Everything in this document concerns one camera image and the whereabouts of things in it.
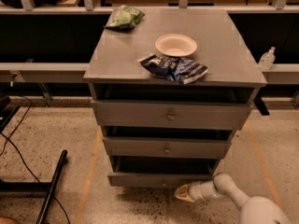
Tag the clear sanitizer bottle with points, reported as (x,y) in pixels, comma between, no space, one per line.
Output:
(267,59)

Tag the grey middle drawer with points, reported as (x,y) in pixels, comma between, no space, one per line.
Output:
(165,147)

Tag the grey top drawer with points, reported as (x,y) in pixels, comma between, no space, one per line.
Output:
(183,115)

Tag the blue chip bag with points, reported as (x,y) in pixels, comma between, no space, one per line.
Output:
(178,69)

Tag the grey drawer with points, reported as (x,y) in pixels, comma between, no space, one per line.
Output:
(183,115)
(161,173)
(165,147)

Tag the grey metal shelf rail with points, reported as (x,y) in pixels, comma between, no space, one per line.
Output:
(43,72)

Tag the grey bottom drawer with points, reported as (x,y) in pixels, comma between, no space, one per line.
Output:
(161,173)

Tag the green chip bag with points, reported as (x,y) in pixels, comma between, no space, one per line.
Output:
(126,18)

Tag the grey wooden drawer cabinet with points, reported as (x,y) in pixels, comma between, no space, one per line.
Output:
(156,132)

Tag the black stand leg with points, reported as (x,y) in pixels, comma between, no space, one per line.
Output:
(47,188)

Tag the white paper bowl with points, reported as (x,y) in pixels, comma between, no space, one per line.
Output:
(176,45)

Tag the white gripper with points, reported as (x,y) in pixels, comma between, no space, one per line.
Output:
(195,191)

